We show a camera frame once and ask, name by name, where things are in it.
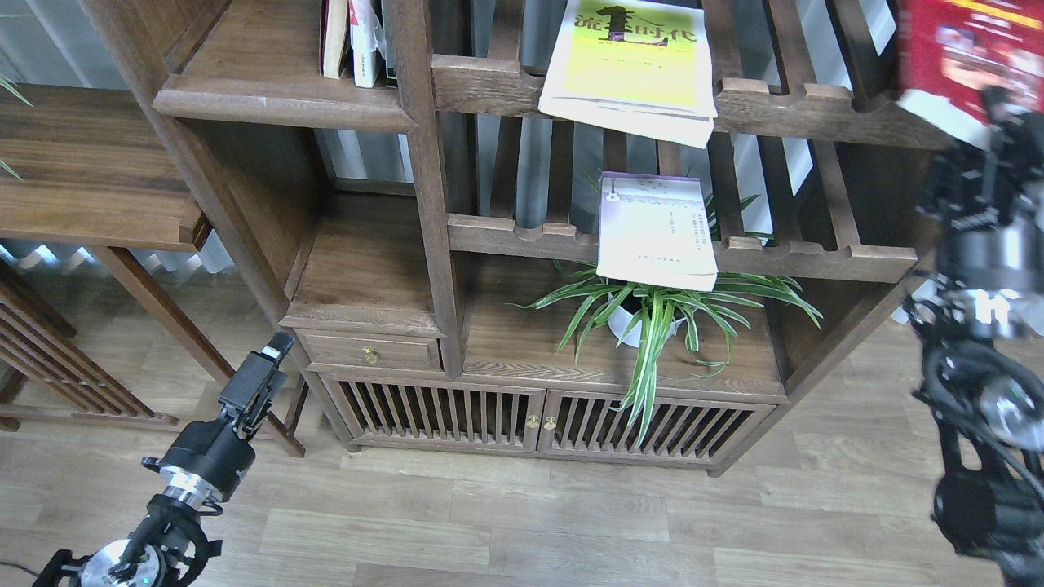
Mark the brass drawer knob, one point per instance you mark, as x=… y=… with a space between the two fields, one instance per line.
x=370 y=355

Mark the dark wooden bookshelf cabinet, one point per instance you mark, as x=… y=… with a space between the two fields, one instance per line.
x=415 y=270

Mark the yellow green cover book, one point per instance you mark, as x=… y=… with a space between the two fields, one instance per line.
x=641 y=67

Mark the white curtain right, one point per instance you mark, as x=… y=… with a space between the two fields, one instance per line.
x=922 y=297

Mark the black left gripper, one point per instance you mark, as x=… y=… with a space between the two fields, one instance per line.
x=208 y=459

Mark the brown wooden side table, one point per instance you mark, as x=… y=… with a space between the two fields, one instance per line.
x=84 y=167

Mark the white red upright book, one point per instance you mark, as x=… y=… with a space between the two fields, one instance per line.
x=367 y=41

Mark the red cover book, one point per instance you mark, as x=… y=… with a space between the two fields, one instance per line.
x=951 y=50

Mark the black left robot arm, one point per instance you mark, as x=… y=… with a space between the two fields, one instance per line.
x=168 y=548

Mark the white curtain behind shelf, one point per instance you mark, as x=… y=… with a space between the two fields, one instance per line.
x=384 y=157

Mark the tan upright book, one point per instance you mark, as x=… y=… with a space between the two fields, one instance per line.
x=335 y=45

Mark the pale purple cover book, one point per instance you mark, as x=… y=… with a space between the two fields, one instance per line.
x=654 y=230

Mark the dark upright book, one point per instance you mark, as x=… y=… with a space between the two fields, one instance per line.
x=388 y=45

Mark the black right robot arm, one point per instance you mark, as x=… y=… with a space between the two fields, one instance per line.
x=987 y=407

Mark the spider plant green leaves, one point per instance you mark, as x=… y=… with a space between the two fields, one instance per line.
x=670 y=309

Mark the slatted wooden rack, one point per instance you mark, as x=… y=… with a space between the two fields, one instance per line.
x=37 y=344

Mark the white plant pot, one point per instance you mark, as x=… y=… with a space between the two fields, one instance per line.
x=620 y=319

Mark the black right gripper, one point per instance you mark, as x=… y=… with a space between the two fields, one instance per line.
x=988 y=201

